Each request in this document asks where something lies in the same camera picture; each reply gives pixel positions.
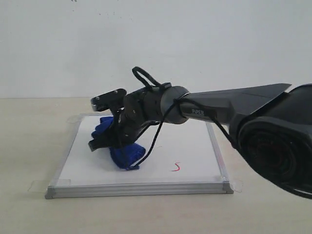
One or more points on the clear tape front right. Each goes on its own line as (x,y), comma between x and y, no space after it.
(230,186)

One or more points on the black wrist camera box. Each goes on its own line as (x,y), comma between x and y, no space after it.
(112,100)

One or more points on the blue microfibre cloth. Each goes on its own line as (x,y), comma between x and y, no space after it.
(124,156)

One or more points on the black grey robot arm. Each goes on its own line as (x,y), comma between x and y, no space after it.
(270,126)

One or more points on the clear tape front left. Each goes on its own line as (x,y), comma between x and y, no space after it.
(42,186)

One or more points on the white aluminium-framed whiteboard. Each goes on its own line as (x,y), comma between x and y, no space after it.
(184,159)

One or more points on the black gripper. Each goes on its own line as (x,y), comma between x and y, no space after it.
(122,131)

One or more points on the clear tape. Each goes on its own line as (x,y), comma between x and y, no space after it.
(42,186)
(230,186)

